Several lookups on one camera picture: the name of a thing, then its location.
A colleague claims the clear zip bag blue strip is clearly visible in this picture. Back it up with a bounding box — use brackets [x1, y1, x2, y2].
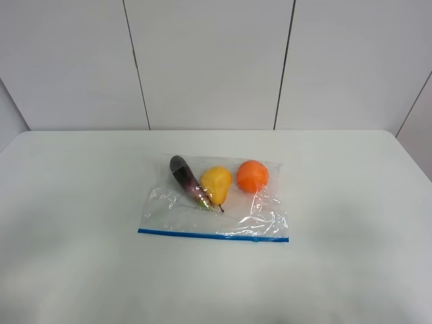
[138, 155, 289, 242]

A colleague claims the yellow toy pear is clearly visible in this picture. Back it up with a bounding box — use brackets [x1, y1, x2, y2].
[200, 166, 232, 213]

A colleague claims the purple toy eggplant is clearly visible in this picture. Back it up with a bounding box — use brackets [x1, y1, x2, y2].
[169, 155, 215, 211]

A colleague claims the orange toy orange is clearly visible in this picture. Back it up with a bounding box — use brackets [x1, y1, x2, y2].
[236, 160, 269, 193]

